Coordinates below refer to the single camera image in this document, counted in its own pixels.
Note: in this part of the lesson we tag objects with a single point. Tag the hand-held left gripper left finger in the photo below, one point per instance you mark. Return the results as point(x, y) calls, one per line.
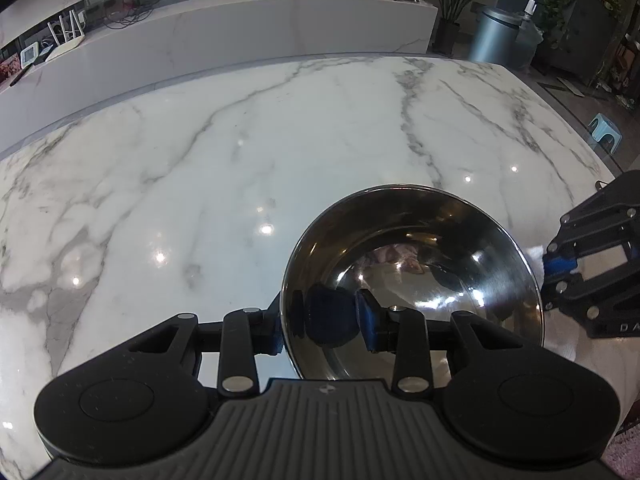
point(267, 331)

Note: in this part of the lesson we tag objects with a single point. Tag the small blue plastic stool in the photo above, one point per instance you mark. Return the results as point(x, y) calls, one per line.
point(605, 132)

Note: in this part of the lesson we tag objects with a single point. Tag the stainless steel bowl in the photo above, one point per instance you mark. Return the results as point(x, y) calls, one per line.
point(450, 240)

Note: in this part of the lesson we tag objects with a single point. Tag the clear water jug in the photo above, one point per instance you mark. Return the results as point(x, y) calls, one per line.
point(529, 37)

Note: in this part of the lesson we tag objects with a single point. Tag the grey cabinet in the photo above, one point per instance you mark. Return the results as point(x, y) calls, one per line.
point(597, 40)

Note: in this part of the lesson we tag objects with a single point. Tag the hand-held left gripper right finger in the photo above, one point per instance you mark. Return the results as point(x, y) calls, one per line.
point(369, 322)

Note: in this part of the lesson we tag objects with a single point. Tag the small white display device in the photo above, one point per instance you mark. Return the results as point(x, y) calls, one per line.
point(29, 53)

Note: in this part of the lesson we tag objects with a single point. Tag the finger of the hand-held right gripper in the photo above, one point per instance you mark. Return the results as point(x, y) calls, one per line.
point(595, 230)
point(590, 292)

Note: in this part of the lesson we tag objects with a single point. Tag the white router with antennas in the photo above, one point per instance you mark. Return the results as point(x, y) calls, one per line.
point(65, 37)

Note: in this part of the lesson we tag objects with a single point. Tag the black pen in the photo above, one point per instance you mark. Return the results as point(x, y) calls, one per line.
point(21, 75)

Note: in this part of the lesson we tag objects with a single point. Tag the potted long-leaf plant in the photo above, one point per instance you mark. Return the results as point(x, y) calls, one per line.
point(450, 5)

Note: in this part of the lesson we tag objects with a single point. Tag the grey metal trash can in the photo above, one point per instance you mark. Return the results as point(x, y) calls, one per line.
point(492, 35)

